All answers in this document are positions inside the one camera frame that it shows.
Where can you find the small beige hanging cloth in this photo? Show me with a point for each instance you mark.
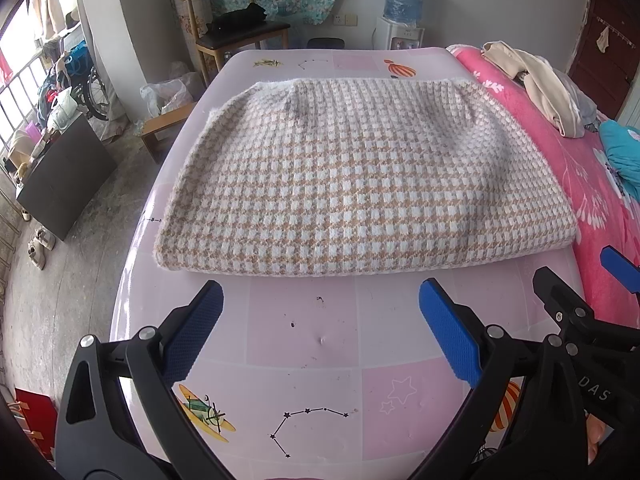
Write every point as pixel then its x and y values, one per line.
pixel 603 40

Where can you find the person's right hand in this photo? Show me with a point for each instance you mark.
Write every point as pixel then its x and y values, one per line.
pixel 597 440

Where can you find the dark red door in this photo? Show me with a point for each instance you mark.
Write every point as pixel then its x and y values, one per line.
pixel 620 70

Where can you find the wheelchair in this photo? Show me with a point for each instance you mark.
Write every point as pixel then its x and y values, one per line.
pixel 95 95

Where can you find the red box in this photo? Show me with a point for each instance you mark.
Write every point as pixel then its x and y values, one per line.
pixel 37 410

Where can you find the hanging clothes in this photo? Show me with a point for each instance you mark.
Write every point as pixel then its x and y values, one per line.
pixel 47 10

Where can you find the clear plastic bag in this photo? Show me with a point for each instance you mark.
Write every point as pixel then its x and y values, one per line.
pixel 180 71

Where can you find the grey garment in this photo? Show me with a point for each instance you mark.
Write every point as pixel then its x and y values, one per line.
pixel 587 107

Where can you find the pink floral blanket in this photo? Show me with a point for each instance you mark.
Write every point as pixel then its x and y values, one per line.
pixel 590 185

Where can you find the teal garment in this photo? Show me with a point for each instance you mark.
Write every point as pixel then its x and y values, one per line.
pixel 622 150

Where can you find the cream garment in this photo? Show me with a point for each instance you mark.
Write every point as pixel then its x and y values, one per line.
pixel 545 90

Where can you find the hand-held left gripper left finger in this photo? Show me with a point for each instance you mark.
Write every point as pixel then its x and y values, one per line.
pixel 195 330

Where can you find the white wall socket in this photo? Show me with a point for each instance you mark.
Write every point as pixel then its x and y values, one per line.
pixel 346 20

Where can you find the black office chair back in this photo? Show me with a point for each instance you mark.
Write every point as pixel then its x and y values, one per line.
pixel 325 44

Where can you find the wooden chair with black seat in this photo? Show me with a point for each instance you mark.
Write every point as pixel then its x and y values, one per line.
pixel 262 36

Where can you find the black garment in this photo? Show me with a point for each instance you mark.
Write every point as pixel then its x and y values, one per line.
pixel 237 17

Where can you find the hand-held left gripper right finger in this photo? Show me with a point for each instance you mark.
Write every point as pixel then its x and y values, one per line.
pixel 450 330

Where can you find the beige white houndstooth knit coat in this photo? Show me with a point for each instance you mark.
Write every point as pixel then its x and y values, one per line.
pixel 350 175

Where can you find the white water dispenser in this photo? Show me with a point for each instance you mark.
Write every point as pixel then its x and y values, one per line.
pixel 387 35

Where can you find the white plastic bag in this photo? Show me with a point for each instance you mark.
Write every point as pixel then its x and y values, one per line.
pixel 160 95

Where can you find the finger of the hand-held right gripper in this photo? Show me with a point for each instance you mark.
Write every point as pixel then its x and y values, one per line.
pixel 555 292
pixel 620 266

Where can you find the metal railing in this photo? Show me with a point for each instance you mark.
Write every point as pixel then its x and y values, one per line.
pixel 25 72

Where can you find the black board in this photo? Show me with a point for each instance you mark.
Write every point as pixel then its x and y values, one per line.
pixel 65 175

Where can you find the floral patterned panel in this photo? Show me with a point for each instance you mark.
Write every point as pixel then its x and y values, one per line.
pixel 182 15

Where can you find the white cloth bag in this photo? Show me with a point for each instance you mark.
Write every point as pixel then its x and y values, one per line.
pixel 65 107

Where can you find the small wooden stool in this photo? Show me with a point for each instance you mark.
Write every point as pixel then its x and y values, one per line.
pixel 165 122

